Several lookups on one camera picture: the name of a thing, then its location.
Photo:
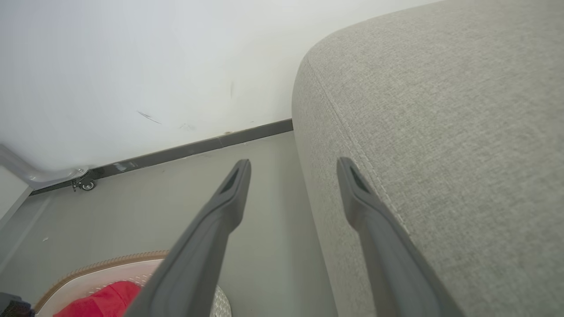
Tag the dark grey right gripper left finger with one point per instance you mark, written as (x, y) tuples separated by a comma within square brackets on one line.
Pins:
[(198, 255)]

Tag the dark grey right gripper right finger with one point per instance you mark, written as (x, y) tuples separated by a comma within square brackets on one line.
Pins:
[(387, 255)]

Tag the red number 17 jersey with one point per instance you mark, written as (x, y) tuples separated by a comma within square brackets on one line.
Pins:
[(105, 301)]

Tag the white perforated laundry basket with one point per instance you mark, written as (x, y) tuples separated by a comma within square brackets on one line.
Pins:
[(88, 275)]

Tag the black baseboard strip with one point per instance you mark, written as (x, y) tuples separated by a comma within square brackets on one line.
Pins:
[(198, 149)]

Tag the black caster wheel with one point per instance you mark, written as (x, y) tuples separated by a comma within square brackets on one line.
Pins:
[(88, 185)]

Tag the grey fabric sofa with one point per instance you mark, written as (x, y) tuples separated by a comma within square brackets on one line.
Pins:
[(462, 132)]

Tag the metal leg with caster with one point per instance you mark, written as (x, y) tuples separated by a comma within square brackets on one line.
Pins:
[(35, 176)]

